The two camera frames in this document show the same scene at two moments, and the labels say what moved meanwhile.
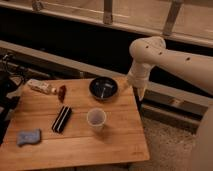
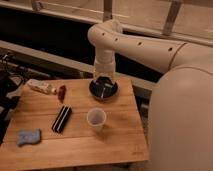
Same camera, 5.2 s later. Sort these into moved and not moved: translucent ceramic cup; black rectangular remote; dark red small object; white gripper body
Moved: white gripper body
Not moved: translucent ceramic cup; black rectangular remote; dark red small object
